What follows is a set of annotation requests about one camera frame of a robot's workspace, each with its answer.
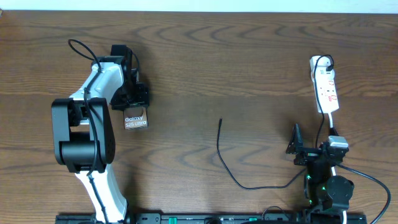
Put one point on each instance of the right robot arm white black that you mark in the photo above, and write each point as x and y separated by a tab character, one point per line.
328	193

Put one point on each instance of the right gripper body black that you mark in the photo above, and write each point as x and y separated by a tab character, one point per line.
308	156

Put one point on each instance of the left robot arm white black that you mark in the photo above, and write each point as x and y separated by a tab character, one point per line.
84	142

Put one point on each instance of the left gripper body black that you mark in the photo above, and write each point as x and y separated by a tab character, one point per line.
131	96

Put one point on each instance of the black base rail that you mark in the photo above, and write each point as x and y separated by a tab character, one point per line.
156	218

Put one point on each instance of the white power strip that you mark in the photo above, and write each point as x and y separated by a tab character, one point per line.
323	74

